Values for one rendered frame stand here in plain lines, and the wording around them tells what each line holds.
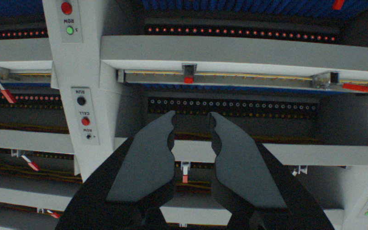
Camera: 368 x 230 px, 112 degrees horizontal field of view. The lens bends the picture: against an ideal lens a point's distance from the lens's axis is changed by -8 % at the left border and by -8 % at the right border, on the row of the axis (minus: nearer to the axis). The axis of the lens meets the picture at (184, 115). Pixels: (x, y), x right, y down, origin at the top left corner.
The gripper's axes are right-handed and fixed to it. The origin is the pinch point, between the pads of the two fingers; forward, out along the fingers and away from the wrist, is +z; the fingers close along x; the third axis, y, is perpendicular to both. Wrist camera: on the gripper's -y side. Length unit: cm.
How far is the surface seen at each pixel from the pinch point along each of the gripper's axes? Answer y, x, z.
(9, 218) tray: 60, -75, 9
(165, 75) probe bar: 1.7, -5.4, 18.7
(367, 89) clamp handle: -0.5, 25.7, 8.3
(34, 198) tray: 35, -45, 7
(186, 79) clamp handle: -0.7, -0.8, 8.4
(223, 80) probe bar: 2.2, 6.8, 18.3
